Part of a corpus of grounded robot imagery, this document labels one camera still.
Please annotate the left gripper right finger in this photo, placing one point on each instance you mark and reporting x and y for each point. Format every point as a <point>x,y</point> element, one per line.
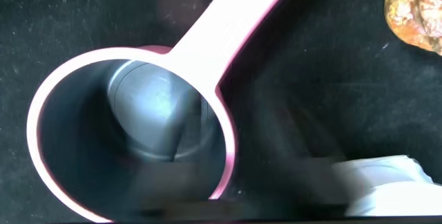
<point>304,186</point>

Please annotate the white round lid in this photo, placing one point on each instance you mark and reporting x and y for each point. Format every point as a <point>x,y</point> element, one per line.
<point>407,193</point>

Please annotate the round pinkish cream puff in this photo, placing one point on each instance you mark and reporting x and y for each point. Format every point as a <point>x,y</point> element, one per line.
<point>418,9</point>

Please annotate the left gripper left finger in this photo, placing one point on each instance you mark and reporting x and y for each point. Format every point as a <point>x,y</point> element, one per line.
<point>172,189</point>

